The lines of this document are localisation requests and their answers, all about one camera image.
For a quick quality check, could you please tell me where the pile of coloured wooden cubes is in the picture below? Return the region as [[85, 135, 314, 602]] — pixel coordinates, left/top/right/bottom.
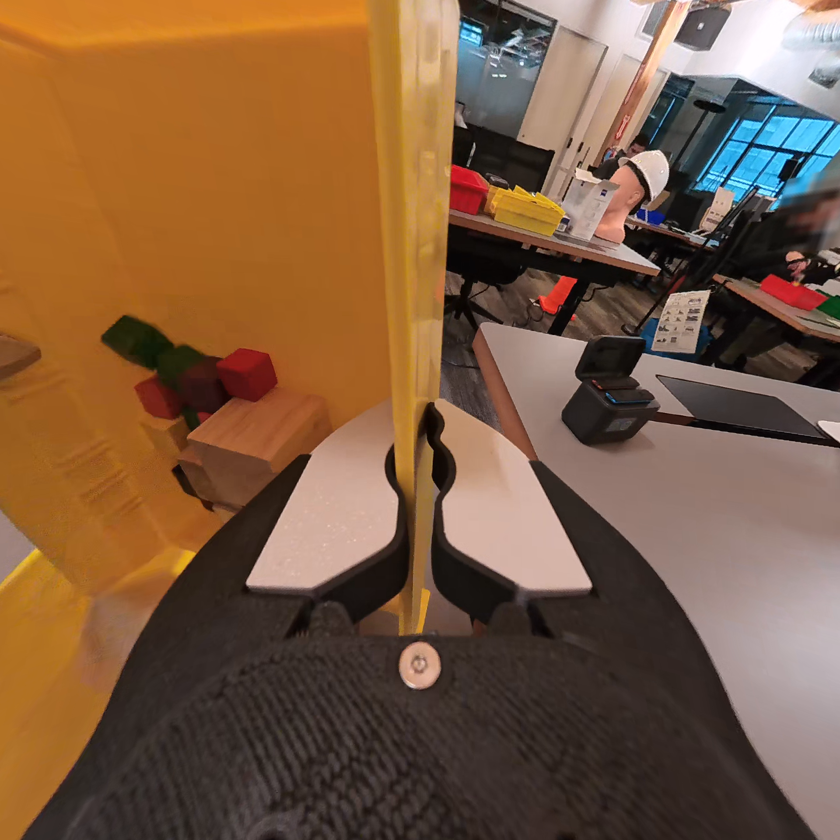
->
[[100, 315, 332, 519]]

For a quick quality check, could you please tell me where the white poster board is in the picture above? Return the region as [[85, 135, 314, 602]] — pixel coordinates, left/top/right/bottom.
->
[[702, 187, 736, 231]]

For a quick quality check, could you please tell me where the red plastic bin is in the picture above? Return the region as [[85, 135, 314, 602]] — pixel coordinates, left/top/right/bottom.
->
[[450, 164, 490, 215]]

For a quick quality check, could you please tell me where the white cardboard box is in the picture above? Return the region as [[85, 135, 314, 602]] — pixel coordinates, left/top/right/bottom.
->
[[561, 169, 621, 241]]

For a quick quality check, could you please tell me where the black office chair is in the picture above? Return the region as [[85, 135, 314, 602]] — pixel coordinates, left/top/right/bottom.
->
[[446, 252, 519, 329]]

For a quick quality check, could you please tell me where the black wall speaker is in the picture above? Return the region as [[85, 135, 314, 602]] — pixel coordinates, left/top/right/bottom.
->
[[676, 5, 731, 50]]

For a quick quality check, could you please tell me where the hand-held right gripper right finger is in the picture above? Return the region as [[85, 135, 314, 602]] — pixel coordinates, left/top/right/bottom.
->
[[427, 398, 595, 623]]

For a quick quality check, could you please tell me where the silver ventilation duct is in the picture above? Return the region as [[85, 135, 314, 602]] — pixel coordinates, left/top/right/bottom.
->
[[781, 13, 840, 53]]

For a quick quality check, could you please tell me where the mannequin head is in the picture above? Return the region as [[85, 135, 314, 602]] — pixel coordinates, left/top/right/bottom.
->
[[594, 161, 651, 244]]

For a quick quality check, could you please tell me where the printed leaflet sheet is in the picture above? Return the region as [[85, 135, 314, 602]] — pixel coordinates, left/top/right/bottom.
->
[[653, 290, 711, 355]]

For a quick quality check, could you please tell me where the white hard hat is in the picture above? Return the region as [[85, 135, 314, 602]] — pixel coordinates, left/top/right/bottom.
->
[[618, 150, 670, 203]]

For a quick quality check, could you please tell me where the blue storage bin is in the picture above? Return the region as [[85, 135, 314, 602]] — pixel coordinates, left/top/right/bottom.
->
[[640, 318, 713, 355]]

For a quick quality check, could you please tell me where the wood-edged side table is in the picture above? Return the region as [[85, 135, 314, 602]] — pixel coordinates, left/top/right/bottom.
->
[[712, 274, 840, 368]]

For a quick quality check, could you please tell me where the black flat tablet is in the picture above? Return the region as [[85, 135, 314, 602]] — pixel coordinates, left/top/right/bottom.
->
[[656, 374, 829, 439]]

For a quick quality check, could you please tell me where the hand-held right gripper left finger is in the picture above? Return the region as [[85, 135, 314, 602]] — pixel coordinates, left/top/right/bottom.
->
[[246, 400, 411, 624]]

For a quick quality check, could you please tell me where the black camera charging case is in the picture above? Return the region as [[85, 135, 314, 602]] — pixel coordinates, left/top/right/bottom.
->
[[562, 336, 660, 446]]

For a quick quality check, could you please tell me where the orange traffic cone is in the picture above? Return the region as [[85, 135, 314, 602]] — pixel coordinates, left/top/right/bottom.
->
[[537, 276, 578, 322]]

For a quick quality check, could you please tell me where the large yellow plastic box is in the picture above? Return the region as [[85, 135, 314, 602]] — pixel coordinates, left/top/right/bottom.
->
[[0, 0, 460, 637]]

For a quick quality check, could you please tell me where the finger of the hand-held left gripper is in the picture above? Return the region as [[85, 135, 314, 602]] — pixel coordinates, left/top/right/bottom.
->
[[0, 333, 42, 382]]

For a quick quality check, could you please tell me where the long wood-edged table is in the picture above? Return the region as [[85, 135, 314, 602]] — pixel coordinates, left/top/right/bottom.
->
[[446, 209, 662, 336]]

